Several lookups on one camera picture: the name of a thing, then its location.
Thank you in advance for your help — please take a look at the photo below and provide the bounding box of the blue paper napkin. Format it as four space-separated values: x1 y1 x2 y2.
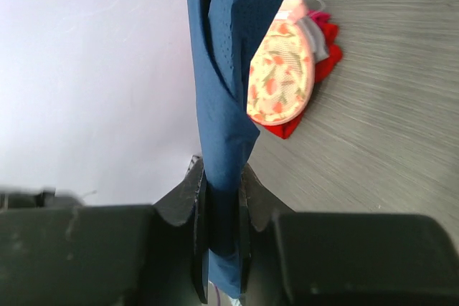
187 0 283 299

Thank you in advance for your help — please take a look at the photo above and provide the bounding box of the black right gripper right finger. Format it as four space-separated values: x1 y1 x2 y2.
240 166 458 305

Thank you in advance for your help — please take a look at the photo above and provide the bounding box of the red napkin stack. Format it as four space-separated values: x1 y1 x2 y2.
263 11 343 140

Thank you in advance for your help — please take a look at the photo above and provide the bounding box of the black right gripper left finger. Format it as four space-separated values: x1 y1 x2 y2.
1 161 208 305

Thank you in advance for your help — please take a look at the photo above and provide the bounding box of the floral mesh laundry bag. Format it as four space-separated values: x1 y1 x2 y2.
247 0 316 126

